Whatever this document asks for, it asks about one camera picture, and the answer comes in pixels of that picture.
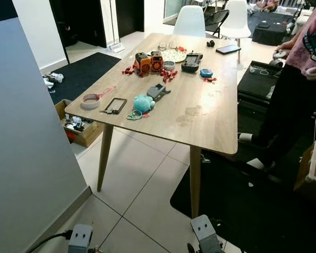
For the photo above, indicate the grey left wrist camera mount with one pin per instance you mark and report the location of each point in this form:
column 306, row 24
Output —
column 80, row 238

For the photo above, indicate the pale partition board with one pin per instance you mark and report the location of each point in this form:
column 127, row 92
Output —
column 26, row 158

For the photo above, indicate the teal plush toy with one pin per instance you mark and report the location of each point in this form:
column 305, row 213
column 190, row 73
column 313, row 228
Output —
column 143, row 103

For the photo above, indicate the orange black device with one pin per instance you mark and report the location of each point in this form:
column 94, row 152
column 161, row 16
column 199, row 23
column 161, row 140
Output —
column 142, row 64
column 157, row 61

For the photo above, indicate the person in pink shirt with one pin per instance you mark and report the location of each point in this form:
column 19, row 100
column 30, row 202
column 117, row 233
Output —
column 310, row 47

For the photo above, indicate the black smartphone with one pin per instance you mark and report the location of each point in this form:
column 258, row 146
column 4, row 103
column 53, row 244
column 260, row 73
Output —
column 228, row 49

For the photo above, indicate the black phone case frame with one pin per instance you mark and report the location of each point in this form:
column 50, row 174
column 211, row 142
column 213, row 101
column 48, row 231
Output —
column 116, row 99

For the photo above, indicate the white plate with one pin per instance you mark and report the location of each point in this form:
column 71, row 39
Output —
column 176, row 54

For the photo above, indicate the black floor mat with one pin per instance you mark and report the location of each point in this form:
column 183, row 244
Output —
column 84, row 74
column 263, row 221

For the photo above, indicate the eyeglasses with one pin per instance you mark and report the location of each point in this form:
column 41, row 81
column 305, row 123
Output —
column 167, row 46

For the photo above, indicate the black folding chair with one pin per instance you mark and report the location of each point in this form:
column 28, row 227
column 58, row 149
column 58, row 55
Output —
column 217, row 20

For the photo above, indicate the black remote controller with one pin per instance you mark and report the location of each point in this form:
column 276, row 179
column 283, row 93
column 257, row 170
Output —
column 191, row 63

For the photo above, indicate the open cardboard box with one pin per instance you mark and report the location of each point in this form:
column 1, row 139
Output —
column 87, row 138

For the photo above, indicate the cardboard box with white tape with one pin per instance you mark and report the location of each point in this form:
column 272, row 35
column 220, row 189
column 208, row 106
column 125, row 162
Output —
column 308, row 179

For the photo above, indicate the small white plush toy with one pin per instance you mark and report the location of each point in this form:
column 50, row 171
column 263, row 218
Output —
column 55, row 77

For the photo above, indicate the small black round object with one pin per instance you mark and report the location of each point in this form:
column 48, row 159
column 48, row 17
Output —
column 210, row 43

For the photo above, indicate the light wooden table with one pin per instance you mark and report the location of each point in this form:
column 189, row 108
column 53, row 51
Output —
column 200, row 84

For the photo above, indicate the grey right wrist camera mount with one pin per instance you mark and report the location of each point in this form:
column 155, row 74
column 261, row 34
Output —
column 205, row 232

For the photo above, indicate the small blue device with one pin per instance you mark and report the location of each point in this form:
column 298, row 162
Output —
column 206, row 73

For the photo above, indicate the white floor lamp stand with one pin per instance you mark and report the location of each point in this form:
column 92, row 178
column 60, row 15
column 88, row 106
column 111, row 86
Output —
column 116, row 47

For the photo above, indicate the white plastic chair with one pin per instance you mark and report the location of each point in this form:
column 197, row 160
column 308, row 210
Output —
column 236, row 18
column 189, row 22

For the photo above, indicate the silver key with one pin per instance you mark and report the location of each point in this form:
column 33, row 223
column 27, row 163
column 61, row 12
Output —
column 104, row 112

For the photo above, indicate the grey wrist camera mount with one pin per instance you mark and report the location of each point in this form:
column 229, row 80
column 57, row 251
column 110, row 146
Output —
column 205, row 232
column 80, row 238

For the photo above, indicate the masking tape roll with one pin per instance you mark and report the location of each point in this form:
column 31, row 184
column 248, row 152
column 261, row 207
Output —
column 89, row 106

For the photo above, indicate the black open equipment case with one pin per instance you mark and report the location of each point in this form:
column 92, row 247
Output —
column 255, row 87

